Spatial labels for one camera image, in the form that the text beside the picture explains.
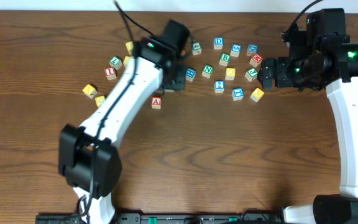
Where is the blue letter d block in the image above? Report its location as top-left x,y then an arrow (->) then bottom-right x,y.
214,37 -> 224,50
246,44 -> 259,57

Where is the green letter B block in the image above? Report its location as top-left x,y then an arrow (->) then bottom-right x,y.
219,53 -> 231,67

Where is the green letter J block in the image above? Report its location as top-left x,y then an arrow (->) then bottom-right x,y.
245,68 -> 258,82

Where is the yellow letter K block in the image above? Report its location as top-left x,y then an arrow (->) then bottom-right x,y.
82,84 -> 98,99

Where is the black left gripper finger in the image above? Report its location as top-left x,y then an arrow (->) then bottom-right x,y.
174,64 -> 187,91
162,63 -> 176,91

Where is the yellow letter Y block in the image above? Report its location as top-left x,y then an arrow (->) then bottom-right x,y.
250,88 -> 265,102

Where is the red letter I block left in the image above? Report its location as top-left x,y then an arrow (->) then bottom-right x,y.
104,67 -> 117,80

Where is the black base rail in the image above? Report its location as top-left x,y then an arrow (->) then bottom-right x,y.
35,205 -> 284,224

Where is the green letter N block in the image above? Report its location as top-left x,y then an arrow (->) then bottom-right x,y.
201,64 -> 214,78

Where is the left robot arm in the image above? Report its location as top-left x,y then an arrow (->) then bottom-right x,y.
58,35 -> 188,223

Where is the green number 4 block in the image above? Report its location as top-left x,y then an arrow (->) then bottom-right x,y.
191,42 -> 202,55

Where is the blue number 5 block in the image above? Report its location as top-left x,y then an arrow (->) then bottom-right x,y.
230,44 -> 242,57

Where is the blue number 2 block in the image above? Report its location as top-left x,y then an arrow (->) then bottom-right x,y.
214,80 -> 225,93

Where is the yellow letter W block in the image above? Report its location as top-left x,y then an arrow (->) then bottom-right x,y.
125,41 -> 134,55

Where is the blue letter T block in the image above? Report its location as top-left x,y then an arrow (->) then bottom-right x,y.
232,87 -> 244,101

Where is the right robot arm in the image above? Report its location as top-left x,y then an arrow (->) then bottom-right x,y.
257,44 -> 358,223

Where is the red letter M block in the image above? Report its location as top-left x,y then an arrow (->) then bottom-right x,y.
250,54 -> 263,68

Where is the yellow letter S block left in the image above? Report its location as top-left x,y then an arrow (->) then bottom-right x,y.
123,55 -> 132,68

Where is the blue letter D block left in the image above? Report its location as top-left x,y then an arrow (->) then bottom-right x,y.
214,37 -> 224,50

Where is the yellow letter C block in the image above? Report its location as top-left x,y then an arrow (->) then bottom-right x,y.
95,96 -> 106,108

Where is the yellow letter G block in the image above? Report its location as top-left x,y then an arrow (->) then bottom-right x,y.
225,67 -> 236,80

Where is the blue letter D block right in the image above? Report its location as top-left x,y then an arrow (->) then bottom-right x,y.
246,44 -> 259,57

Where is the green number 7 block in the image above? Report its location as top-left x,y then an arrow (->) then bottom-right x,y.
109,56 -> 122,70

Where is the red letter A block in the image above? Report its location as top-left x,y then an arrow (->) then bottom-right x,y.
151,96 -> 162,109

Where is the blue letter H block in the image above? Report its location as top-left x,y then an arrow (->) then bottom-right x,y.
185,67 -> 196,82

